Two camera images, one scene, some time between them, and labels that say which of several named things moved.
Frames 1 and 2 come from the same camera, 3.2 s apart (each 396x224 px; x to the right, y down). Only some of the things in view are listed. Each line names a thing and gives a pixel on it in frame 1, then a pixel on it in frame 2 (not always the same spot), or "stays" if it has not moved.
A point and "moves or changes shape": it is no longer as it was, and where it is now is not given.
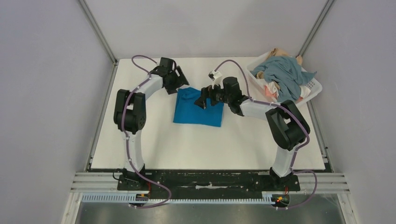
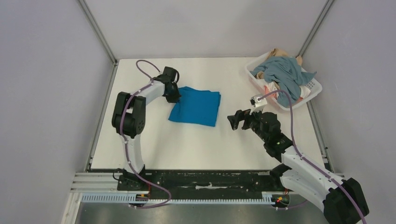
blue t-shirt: (187, 112) moves or changes shape
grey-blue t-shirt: (287, 73) stays
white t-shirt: (305, 90) stays
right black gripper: (213, 94) to (245, 119)
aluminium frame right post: (316, 26) stays
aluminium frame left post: (107, 45) stays
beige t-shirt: (279, 52) stays
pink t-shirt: (273, 95) stays
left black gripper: (181, 80) to (175, 98)
